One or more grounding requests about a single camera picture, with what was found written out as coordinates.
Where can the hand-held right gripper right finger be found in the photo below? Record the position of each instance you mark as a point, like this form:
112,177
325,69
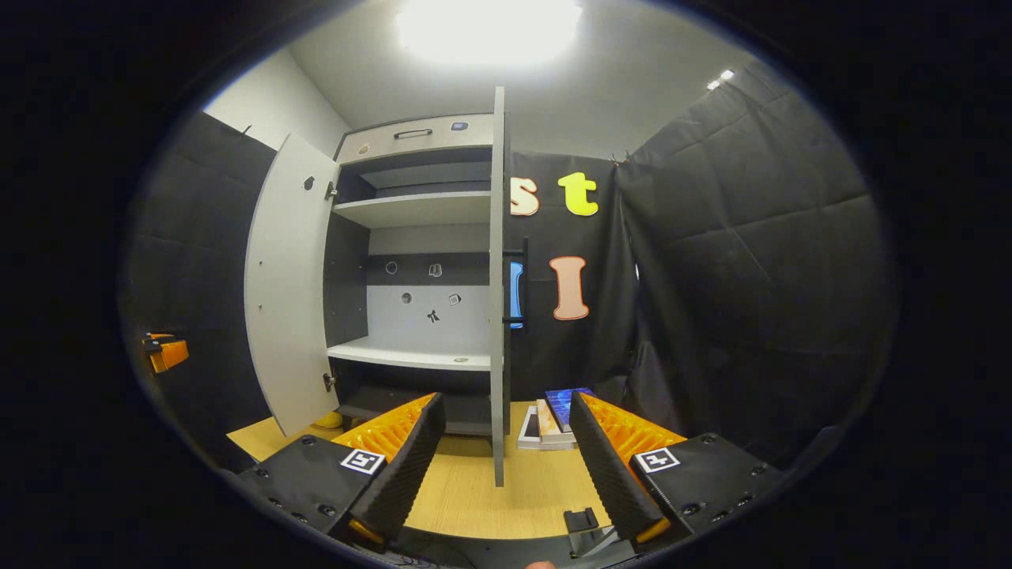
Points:
609,474

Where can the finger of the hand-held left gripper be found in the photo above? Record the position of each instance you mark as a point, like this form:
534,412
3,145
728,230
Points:
172,354

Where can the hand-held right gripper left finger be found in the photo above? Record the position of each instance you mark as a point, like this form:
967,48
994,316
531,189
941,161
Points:
403,474

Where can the grey shoe cabinet door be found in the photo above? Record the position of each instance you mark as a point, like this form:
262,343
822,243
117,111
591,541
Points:
498,316
288,300

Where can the grey double-door shoe cabinet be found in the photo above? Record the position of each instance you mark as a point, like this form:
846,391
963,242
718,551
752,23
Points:
427,300

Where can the metal door hinge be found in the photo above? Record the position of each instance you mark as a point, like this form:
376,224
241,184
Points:
329,382
330,190

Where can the grey cabinet shelf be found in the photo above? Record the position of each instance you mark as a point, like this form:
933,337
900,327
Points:
411,209
411,356

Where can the tan book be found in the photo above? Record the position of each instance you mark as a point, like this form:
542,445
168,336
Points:
548,423

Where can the blue cover book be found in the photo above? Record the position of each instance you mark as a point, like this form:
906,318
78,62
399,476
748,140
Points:
563,407

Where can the yellow plush toy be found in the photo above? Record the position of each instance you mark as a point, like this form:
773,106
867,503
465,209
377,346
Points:
329,420

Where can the black backdrop cloth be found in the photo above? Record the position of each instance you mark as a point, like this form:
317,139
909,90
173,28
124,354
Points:
751,276

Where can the small ceiling light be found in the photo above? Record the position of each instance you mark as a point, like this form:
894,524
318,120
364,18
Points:
721,79

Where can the large ceiling light panel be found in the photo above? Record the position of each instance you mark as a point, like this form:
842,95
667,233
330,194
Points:
490,28

